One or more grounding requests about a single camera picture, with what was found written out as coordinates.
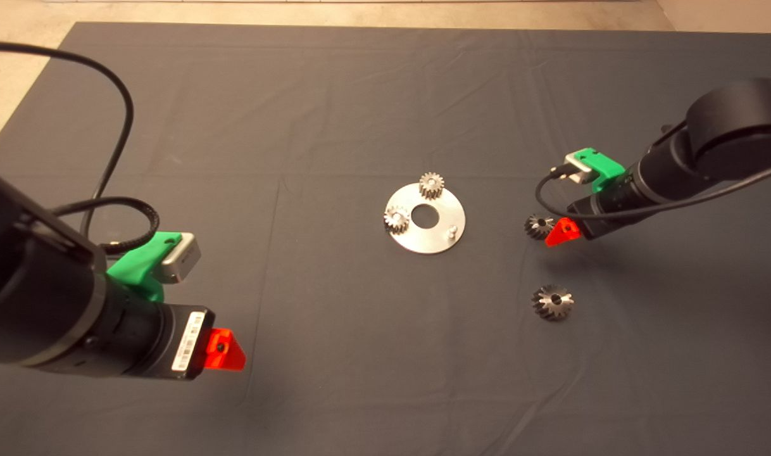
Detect green right camera mount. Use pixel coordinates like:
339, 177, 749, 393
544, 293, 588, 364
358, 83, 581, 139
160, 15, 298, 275
574, 148, 627, 194

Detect silver left camera box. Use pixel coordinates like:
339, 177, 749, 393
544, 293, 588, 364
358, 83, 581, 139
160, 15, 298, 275
158, 233, 202, 284

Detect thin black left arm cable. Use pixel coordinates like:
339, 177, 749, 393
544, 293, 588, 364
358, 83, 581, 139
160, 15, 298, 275
0, 41, 135, 236

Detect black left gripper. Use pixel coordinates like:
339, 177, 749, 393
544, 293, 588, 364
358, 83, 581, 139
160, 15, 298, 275
145, 304, 248, 381

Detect small dark steel gear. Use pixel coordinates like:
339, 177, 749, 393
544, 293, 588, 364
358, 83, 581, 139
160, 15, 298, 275
523, 214, 556, 241

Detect silver camera box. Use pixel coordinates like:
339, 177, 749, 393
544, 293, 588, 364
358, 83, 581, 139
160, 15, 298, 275
563, 152, 595, 184
158, 233, 202, 284

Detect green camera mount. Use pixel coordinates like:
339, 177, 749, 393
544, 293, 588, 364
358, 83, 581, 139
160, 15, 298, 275
574, 148, 627, 194
107, 232, 182, 303

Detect round metal plate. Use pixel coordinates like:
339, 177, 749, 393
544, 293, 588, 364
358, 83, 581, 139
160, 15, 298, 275
384, 182, 467, 255

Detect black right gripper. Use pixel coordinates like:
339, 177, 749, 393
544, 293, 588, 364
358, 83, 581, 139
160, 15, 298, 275
545, 185, 646, 248

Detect dark grey table cloth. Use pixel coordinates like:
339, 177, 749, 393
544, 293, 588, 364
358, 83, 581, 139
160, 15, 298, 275
0, 22, 771, 456

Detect silver right camera box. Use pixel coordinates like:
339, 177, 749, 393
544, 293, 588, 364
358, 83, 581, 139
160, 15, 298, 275
563, 152, 595, 184

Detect green left camera mount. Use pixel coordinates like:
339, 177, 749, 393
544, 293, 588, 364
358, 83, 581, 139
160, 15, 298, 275
107, 232, 182, 303

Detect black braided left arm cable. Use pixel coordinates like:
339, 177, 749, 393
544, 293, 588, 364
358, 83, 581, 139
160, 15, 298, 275
50, 196, 160, 255

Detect large steel gear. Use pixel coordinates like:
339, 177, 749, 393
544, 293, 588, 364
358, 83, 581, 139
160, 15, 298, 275
531, 284, 575, 322

